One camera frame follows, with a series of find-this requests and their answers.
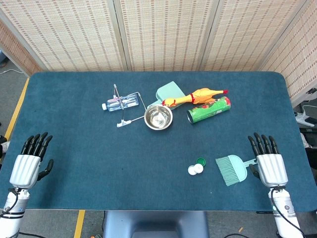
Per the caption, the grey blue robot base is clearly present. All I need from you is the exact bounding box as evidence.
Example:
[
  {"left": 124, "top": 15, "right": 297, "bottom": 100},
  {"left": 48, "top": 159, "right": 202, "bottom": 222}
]
[{"left": 103, "top": 210, "right": 210, "bottom": 238}]

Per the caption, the white power strip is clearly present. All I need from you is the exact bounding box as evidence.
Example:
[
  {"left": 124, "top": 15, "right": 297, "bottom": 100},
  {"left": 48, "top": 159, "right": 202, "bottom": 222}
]
[{"left": 296, "top": 113, "right": 317, "bottom": 127}]

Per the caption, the light green brush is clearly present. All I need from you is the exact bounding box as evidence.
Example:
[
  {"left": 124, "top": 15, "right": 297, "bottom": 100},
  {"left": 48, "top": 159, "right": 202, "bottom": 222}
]
[{"left": 214, "top": 155, "right": 258, "bottom": 186}]

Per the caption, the stainless steel bowl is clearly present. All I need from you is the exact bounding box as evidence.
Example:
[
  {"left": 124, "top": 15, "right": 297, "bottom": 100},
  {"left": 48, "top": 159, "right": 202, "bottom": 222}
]
[{"left": 144, "top": 105, "right": 174, "bottom": 130}]

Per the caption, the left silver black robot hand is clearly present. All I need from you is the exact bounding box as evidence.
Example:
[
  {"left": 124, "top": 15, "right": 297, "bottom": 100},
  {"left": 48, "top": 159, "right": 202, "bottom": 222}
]
[{"left": 9, "top": 132, "right": 54, "bottom": 189}]

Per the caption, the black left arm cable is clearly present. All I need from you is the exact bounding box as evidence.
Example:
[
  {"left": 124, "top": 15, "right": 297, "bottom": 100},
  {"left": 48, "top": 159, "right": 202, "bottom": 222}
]
[{"left": 0, "top": 187, "right": 22, "bottom": 220}]

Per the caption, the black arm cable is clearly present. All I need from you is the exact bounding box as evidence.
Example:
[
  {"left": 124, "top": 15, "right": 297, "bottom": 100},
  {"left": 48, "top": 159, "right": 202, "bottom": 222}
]
[
  {"left": 270, "top": 187, "right": 306, "bottom": 238},
  {"left": 0, "top": 187, "right": 22, "bottom": 220}
]

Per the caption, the mint green dustpan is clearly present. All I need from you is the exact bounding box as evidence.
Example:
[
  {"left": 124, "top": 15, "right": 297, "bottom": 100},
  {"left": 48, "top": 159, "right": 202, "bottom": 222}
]
[{"left": 146, "top": 80, "right": 185, "bottom": 110}]

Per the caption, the woven bamboo screen panel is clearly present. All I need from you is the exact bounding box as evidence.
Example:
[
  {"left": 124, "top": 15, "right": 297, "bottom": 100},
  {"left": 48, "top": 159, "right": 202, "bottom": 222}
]
[
  {"left": 200, "top": 0, "right": 310, "bottom": 72},
  {"left": 257, "top": 0, "right": 317, "bottom": 106},
  {"left": 113, "top": 0, "right": 220, "bottom": 72},
  {"left": 0, "top": 19, "right": 42, "bottom": 77},
  {"left": 0, "top": 0, "right": 124, "bottom": 72}
]

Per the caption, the yellow rubber chicken toy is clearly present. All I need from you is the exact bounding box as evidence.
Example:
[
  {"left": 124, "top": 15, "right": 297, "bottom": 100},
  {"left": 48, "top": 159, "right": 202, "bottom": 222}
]
[{"left": 161, "top": 88, "right": 229, "bottom": 108}]

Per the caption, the green chip can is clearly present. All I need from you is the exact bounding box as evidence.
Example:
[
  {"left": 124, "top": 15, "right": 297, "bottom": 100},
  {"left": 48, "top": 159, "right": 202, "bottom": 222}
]
[{"left": 186, "top": 96, "right": 232, "bottom": 124}]

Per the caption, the clear plastic water bottle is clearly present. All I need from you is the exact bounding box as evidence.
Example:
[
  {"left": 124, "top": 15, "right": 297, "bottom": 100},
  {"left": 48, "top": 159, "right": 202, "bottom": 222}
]
[{"left": 101, "top": 93, "right": 139, "bottom": 112}]

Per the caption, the blue felt table mat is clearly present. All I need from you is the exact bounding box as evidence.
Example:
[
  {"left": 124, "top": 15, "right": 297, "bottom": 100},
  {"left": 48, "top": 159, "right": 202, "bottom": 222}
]
[{"left": 0, "top": 71, "right": 317, "bottom": 213}]

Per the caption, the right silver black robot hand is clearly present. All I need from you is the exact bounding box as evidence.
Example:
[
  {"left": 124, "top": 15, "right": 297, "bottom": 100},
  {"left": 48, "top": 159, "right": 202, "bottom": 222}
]
[{"left": 247, "top": 132, "right": 289, "bottom": 188}]

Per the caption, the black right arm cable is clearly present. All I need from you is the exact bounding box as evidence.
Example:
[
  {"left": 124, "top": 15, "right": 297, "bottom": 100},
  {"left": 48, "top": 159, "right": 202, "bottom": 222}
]
[{"left": 270, "top": 187, "right": 306, "bottom": 238}]

